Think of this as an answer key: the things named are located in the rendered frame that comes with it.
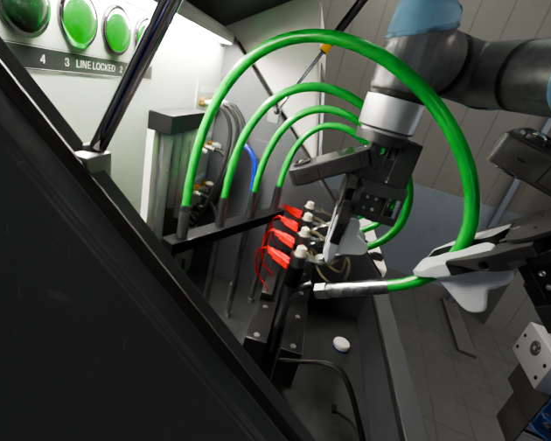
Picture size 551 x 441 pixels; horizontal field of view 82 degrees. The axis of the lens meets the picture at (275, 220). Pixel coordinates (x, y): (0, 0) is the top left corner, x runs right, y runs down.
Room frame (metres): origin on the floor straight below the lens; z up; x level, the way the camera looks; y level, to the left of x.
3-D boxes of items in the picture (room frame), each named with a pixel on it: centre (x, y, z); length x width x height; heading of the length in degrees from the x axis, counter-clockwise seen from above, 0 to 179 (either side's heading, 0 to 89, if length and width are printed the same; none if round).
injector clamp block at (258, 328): (0.58, -0.06, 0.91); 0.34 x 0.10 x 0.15; 176
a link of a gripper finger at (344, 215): (0.44, -0.09, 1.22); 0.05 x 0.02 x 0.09; 176
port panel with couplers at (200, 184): (0.72, 0.19, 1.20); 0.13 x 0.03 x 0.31; 176
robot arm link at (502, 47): (0.47, -0.21, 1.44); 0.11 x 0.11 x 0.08; 20
